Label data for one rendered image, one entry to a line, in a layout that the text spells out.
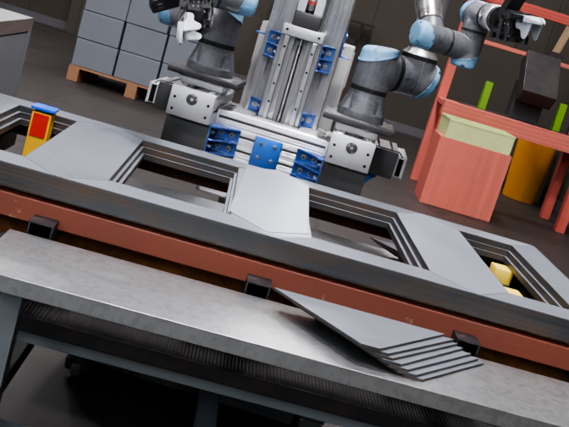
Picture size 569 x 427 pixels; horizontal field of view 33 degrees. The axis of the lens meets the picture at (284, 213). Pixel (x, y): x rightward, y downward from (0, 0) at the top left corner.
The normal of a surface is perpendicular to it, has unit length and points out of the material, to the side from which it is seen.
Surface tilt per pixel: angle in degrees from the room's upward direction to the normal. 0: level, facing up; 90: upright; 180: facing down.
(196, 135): 90
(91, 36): 90
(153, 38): 90
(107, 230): 90
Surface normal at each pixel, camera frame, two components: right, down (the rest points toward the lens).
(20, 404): 0.28, -0.94
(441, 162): -0.04, 0.21
